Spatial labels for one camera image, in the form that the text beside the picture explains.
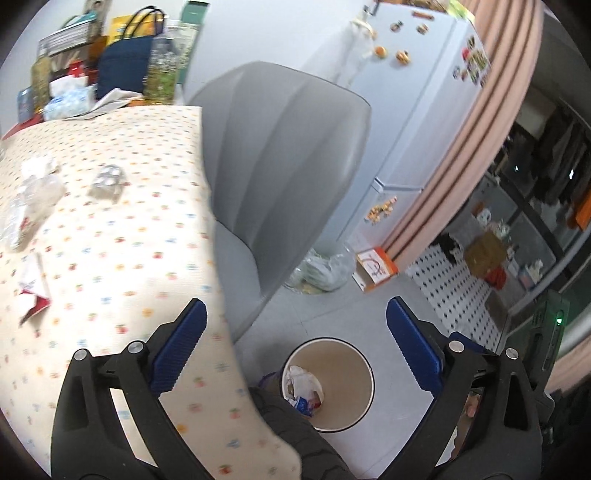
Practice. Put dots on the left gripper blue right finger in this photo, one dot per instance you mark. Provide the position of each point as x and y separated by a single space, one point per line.
415 339

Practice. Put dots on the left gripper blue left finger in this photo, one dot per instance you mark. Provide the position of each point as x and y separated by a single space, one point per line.
171 345

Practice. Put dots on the printed paper ball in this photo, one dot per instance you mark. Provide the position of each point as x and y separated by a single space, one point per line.
301 382

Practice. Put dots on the blue plastic snack wrapper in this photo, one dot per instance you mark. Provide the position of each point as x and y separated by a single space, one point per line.
307 405

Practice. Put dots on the crushed clear plastic bottle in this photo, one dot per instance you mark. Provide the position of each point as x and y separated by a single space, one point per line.
33 203

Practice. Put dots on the round white trash bin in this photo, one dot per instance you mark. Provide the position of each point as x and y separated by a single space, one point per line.
347 379

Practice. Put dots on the clear plastic trash bag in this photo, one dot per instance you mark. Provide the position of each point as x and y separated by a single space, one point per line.
320 273

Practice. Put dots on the orange white cardboard box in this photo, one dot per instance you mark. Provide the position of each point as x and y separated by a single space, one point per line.
373 268

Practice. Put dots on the floral patterned tablecloth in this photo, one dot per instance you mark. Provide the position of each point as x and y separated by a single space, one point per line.
114 272

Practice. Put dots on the red paper scrap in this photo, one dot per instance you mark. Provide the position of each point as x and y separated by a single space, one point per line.
30 304

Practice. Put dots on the crumpled foil wrapper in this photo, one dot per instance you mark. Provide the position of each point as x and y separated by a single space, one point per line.
108 184

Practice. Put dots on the green tea bottle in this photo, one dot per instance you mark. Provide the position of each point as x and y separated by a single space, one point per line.
162 67

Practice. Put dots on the blue tissue pack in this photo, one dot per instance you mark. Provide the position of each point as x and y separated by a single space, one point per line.
71 104

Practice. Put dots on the white refrigerator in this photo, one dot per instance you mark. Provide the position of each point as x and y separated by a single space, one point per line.
422 81

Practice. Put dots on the navy blue lunch bag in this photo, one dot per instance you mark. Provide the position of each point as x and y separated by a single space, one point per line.
123 64

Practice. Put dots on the blue drink can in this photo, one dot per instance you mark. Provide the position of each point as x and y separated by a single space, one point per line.
25 105

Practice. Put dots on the white plastic bag hanging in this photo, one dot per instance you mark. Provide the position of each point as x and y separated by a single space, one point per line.
353 49

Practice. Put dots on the yellow tea bottle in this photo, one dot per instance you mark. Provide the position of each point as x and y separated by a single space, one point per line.
40 79

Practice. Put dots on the yellow snack bag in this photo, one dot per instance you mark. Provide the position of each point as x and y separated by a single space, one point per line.
145 24

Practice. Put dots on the beige tote bag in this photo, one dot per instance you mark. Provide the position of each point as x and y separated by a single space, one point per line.
100 8

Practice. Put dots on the pink curtain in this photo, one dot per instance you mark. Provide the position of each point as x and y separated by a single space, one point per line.
511 32

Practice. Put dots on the green tall box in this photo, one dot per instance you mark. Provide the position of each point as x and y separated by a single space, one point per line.
190 23

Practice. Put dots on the black wire mesh basket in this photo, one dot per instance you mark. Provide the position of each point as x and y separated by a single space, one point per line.
77 32

